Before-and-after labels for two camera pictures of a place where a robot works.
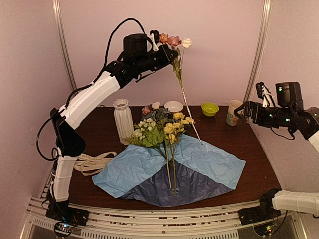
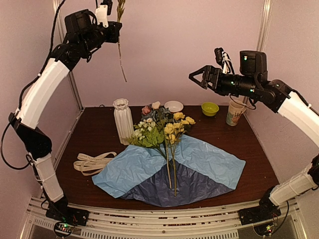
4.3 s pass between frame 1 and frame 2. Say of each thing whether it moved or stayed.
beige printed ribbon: stayed
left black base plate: stayed
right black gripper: moved
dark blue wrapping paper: stayed
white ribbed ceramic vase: stayed
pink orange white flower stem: moved
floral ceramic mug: stayed
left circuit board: stayed
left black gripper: moved
